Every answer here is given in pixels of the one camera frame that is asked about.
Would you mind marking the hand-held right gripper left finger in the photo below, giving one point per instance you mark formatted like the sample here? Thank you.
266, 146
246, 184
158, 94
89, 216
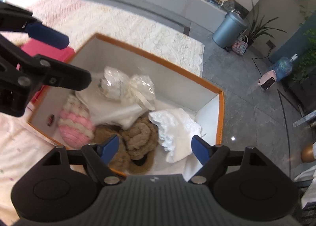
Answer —
109, 148

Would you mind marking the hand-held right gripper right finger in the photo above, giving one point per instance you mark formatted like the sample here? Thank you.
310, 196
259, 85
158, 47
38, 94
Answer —
200, 149

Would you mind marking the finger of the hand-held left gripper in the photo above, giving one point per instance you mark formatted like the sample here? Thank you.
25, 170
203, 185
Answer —
66, 76
49, 37

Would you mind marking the brown knitted scarf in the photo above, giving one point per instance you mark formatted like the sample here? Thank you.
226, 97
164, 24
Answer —
138, 137

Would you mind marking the white foam wrap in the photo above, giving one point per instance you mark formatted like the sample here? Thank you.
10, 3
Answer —
177, 127

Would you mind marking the pink white knitted hat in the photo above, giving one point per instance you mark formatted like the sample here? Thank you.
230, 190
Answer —
74, 127

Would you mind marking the clear bag with cream ribbon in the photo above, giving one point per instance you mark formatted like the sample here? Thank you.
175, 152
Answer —
142, 87

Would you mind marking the orange cardboard box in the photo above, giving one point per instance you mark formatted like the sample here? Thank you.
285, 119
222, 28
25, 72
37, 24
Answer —
167, 80

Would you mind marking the red lidded clear container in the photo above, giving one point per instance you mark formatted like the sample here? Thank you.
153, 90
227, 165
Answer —
59, 54

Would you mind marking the polka dot pillow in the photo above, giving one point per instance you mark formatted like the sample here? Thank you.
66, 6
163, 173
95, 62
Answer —
19, 147

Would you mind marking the pink lace tablecloth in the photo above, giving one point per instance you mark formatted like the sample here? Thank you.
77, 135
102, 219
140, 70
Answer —
123, 23

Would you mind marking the pink heater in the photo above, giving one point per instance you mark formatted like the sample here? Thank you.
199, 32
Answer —
266, 81

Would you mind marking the gold round vase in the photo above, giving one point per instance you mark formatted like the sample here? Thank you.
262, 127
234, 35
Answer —
308, 153

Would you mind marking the woven basket bag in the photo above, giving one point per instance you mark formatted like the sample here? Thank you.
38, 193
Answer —
239, 47

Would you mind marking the blue water jug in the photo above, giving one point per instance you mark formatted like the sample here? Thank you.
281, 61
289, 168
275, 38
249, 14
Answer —
284, 68

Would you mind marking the dark sideboard cabinet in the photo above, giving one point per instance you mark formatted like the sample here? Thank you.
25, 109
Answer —
306, 92

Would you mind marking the blue-grey trash can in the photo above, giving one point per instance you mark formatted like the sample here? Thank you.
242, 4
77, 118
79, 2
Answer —
228, 29

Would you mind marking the long-leaved potted plant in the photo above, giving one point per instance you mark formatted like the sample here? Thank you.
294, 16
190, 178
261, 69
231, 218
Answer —
259, 28

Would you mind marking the trailing pothos plant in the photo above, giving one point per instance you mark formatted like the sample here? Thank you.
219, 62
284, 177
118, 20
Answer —
307, 53

